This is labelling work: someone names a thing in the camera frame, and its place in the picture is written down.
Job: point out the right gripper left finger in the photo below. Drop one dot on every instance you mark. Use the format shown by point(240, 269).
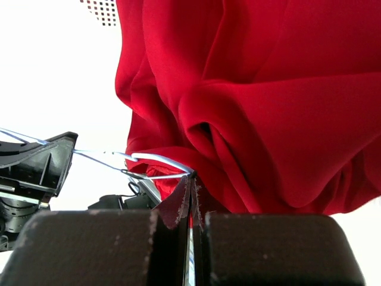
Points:
point(105, 247)

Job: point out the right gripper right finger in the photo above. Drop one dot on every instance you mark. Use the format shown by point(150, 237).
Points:
point(269, 249)

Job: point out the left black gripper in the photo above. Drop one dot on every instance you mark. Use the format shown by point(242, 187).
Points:
point(31, 174)

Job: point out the blue hanger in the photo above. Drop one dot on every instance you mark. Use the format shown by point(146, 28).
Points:
point(134, 157)

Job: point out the red skirt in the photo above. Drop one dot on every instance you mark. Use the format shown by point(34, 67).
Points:
point(275, 104)

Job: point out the white plastic basket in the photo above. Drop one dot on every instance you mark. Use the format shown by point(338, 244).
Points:
point(105, 11)

